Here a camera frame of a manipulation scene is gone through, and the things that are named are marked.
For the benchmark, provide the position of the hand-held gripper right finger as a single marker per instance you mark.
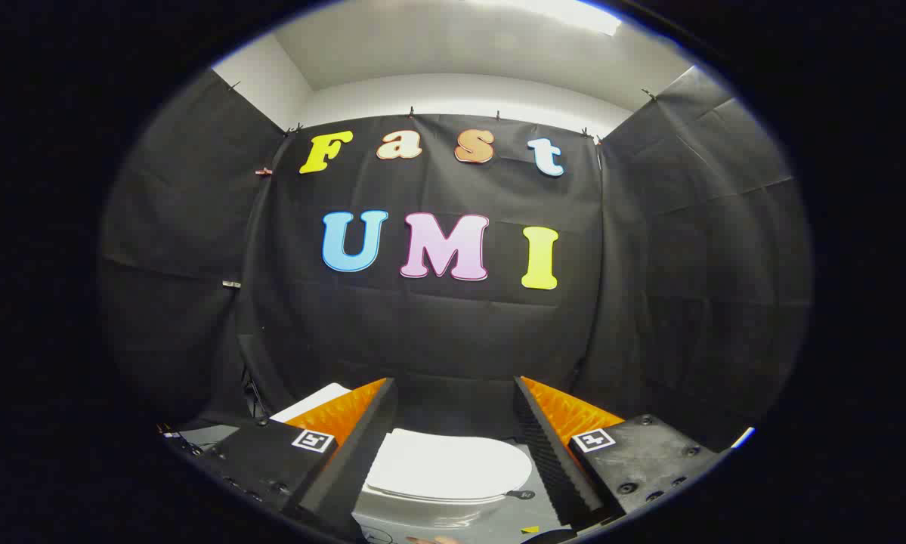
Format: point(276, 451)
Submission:
point(539, 446)

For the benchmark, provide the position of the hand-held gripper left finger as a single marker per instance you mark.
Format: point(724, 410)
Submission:
point(366, 446)

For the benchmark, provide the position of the black backdrop cloth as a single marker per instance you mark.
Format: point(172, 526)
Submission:
point(437, 332)

